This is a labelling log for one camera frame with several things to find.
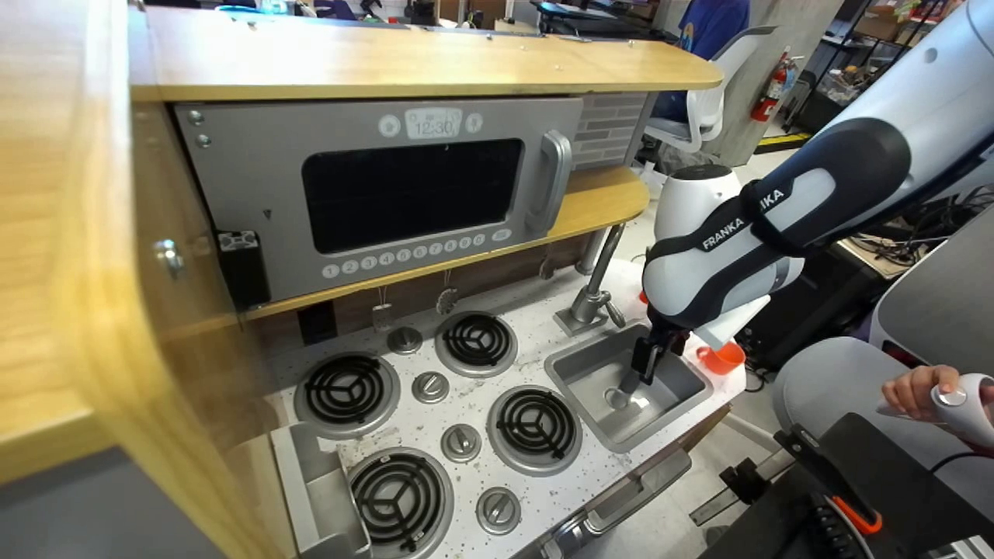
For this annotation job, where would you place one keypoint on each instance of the silver bolt on wood panel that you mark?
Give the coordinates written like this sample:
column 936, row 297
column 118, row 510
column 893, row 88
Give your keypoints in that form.
column 170, row 257

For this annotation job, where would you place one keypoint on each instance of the orange plastic cup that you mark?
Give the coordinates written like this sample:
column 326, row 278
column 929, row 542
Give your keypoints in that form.
column 720, row 357

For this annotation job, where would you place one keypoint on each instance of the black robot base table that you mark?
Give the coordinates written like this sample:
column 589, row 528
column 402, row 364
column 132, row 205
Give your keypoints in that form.
column 911, row 487

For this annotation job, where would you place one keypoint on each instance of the small black block under microwave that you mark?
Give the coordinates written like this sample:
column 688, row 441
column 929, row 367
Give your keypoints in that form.
column 315, row 324

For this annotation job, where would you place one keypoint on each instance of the silver toy faucet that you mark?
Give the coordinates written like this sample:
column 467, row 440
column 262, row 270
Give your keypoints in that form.
column 595, row 290

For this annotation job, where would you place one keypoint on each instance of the grey fabric office chair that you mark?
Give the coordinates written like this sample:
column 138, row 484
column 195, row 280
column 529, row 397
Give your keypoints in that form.
column 880, row 393

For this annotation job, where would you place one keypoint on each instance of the black coil stove burner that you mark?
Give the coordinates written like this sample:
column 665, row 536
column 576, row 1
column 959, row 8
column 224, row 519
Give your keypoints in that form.
column 402, row 502
column 478, row 344
column 535, row 424
column 345, row 393

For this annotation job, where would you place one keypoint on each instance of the person in blue shirt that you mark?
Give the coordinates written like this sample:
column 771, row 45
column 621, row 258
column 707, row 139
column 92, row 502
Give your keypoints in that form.
column 715, row 24

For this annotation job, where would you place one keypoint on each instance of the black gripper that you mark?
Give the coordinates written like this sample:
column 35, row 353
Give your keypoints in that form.
column 661, row 338

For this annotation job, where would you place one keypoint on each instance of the red fire extinguisher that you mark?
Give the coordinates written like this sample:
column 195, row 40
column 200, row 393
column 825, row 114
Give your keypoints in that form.
column 771, row 88

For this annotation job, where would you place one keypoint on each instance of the white handheld controller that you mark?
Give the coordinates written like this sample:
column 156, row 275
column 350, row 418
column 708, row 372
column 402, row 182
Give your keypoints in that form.
column 967, row 412

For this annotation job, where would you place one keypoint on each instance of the white chair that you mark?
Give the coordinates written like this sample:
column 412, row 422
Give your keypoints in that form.
column 715, row 105

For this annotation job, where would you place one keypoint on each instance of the grey toy microwave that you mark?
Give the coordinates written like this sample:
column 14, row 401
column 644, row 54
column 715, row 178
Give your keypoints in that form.
column 260, row 158

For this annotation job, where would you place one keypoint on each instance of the person's hand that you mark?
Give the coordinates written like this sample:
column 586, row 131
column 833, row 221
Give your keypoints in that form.
column 917, row 393

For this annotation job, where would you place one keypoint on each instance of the silver stove knob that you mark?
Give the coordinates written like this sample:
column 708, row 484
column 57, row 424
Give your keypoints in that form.
column 462, row 441
column 404, row 339
column 499, row 510
column 429, row 385

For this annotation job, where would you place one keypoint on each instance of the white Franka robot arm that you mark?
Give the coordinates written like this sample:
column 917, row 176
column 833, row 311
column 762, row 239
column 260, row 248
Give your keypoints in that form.
column 725, row 269

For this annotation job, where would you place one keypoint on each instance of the wooden toy kitchen unit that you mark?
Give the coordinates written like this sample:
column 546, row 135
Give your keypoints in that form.
column 62, row 311

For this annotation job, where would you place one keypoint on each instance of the black equipment box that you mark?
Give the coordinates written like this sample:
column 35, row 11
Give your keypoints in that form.
column 818, row 305

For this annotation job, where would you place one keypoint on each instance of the grey toy sink basin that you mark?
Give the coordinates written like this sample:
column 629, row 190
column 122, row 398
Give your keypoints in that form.
column 592, row 360

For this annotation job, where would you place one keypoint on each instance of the grey plastic side bin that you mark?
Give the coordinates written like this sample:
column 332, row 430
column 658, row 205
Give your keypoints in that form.
column 311, row 497

